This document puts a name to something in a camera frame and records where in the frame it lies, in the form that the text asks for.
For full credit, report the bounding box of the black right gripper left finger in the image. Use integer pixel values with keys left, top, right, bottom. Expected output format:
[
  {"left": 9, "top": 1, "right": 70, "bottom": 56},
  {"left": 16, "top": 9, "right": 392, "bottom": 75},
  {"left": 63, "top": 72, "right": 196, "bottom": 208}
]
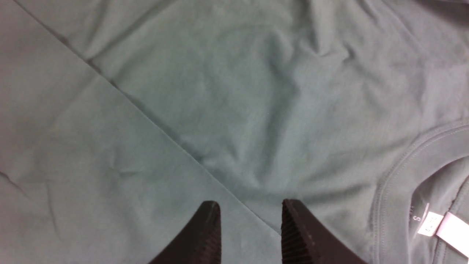
[{"left": 150, "top": 201, "right": 222, "bottom": 264}]

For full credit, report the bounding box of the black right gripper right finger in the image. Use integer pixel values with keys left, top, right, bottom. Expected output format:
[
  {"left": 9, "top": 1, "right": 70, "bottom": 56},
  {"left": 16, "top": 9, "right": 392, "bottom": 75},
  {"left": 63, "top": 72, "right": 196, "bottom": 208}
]
[{"left": 281, "top": 199, "right": 365, "bottom": 264}]

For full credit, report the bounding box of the green long-sleeve top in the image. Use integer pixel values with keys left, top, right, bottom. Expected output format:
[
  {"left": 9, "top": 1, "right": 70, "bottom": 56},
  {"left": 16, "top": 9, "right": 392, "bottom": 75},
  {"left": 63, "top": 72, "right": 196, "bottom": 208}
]
[{"left": 1, "top": 0, "right": 468, "bottom": 264}]

